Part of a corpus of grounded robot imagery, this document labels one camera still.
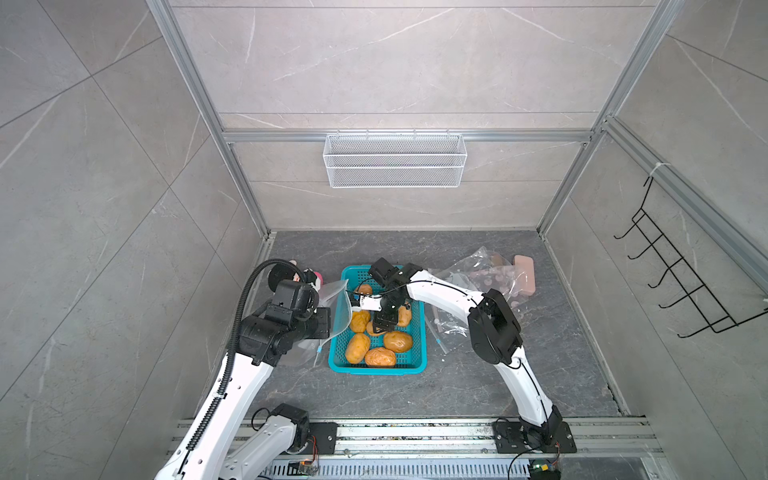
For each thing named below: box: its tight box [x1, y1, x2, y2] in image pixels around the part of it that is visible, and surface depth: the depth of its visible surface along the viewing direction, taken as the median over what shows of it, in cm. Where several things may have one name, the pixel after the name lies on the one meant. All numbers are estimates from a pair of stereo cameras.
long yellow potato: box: [346, 332, 370, 364], surface depth 86 cm
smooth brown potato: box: [384, 331, 413, 353], surface depth 87 cm
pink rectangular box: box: [514, 255, 536, 295], surface depth 109 cm
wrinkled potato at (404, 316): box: [397, 306, 412, 327], surface depth 92 cm
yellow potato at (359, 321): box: [350, 310, 371, 333], surface depth 92 cm
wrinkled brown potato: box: [365, 347, 396, 367], surface depth 84 cm
